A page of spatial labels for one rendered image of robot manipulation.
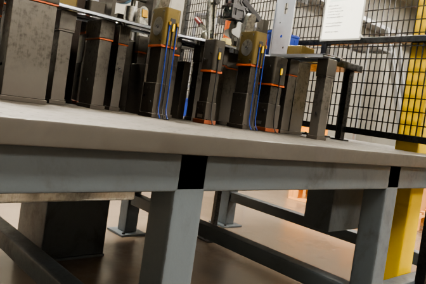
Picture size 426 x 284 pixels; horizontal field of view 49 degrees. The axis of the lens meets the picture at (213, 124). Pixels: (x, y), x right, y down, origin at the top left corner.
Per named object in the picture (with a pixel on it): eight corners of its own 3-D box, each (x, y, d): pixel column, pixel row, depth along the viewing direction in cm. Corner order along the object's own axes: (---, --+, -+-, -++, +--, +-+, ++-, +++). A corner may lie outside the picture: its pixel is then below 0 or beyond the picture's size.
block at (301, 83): (288, 133, 190) (302, 45, 189) (274, 131, 196) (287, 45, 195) (302, 135, 195) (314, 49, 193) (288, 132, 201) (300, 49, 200)
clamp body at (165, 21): (154, 119, 143) (170, 5, 142) (136, 116, 152) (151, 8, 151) (172, 122, 147) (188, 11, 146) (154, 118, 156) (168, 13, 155)
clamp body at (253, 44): (246, 130, 161) (261, 30, 160) (225, 127, 171) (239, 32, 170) (260, 132, 165) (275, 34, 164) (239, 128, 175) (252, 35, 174)
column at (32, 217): (14, 241, 222) (32, 103, 220) (75, 236, 243) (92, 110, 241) (39, 263, 199) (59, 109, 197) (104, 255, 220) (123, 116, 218)
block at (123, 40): (108, 109, 158) (120, 25, 157) (100, 108, 163) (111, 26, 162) (119, 111, 160) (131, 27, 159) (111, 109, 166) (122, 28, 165)
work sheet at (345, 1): (359, 39, 204) (370, -32, 203) (319, 41, 222) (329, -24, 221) (362, 40, 205) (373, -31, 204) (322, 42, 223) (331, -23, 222)
